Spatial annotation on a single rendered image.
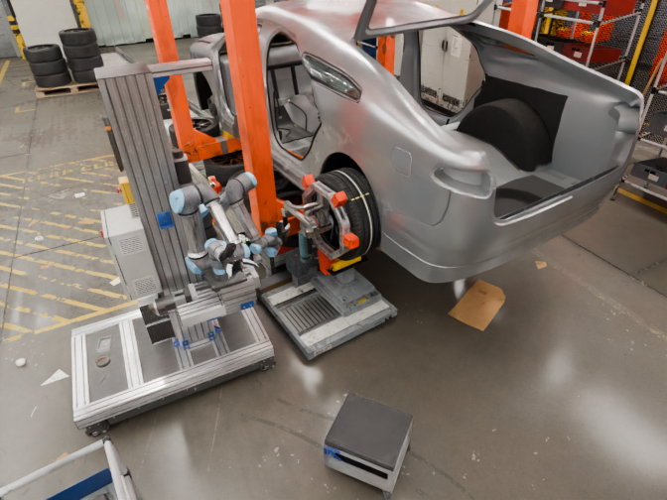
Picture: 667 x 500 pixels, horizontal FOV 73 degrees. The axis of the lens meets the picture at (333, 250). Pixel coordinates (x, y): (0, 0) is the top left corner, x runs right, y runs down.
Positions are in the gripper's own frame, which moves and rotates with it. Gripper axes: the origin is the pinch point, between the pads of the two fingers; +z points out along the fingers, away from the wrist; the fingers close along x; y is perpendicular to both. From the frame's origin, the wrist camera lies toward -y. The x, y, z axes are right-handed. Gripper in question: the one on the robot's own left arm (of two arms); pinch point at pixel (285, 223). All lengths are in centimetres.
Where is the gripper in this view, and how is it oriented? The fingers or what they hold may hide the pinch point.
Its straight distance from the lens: 332.3
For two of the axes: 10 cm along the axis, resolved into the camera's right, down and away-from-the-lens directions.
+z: 2.0, -5.7, 8.0
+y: 0.3, 8.2, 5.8
